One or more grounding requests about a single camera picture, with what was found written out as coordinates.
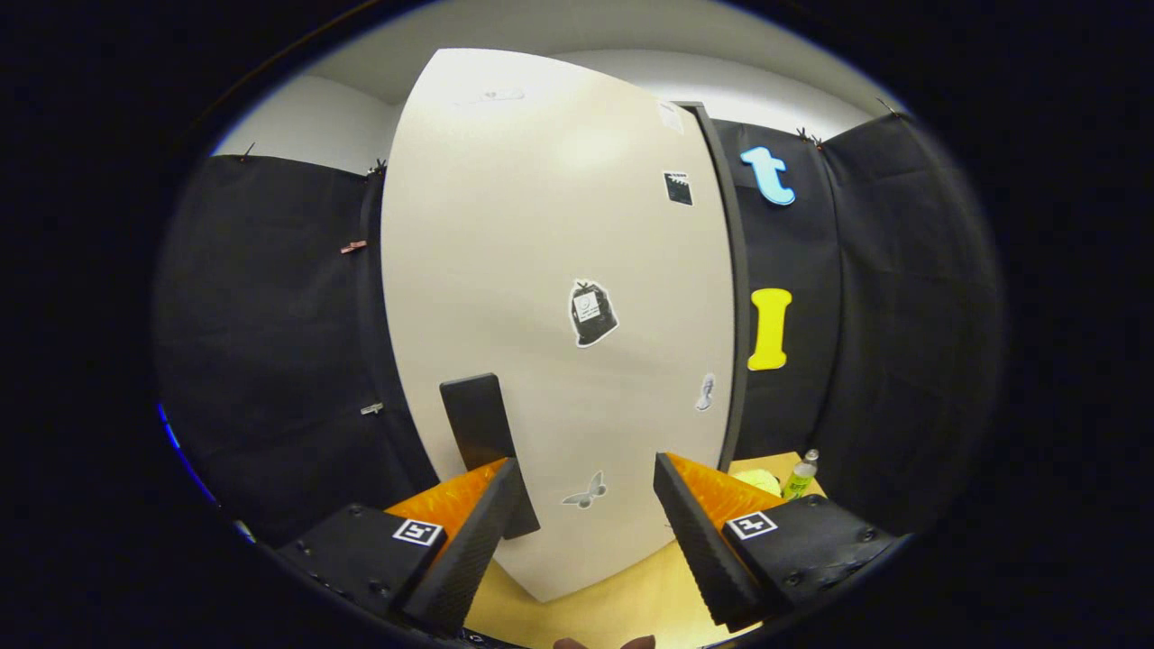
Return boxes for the yellow plush object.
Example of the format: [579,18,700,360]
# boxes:
[728,467,783,498]

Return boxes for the small green drink bottle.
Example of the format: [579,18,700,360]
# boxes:
[780,449,821,501]

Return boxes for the black door handle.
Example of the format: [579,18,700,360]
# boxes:
[439,372,542,540]

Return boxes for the dark grey shoe cabinet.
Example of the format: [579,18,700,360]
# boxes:
[676,101,752,461]

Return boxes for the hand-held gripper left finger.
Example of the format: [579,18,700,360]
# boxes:
[275,457,524,636]

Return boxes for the black backdrop cloth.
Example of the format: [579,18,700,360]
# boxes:
[153,113,1006,546]

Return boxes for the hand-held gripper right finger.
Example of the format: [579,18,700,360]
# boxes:
[652,451,907,632]

